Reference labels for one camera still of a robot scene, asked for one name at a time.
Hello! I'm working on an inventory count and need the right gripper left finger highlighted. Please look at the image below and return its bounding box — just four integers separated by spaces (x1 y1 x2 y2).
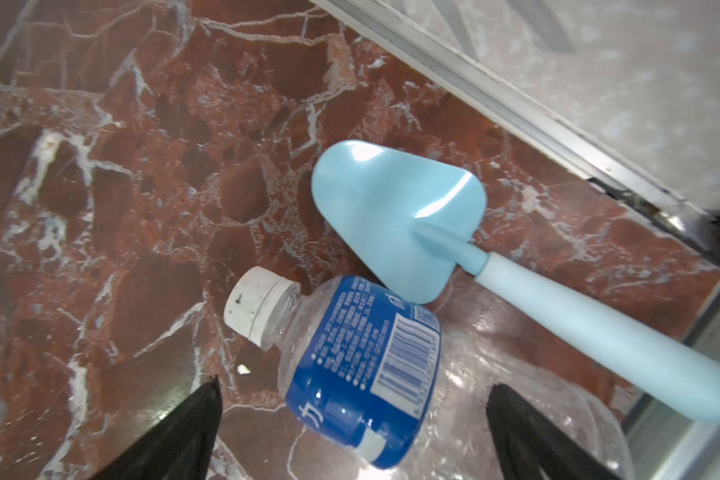
94 376 223 479

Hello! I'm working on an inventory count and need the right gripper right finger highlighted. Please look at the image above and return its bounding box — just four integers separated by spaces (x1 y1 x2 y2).
486 384 618 480

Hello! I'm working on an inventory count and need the blue label bottle edge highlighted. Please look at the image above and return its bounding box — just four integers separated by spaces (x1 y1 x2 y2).
223 267 634 479

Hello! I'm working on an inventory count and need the teal tube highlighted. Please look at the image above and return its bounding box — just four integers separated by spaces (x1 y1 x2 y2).
311 140 720 422

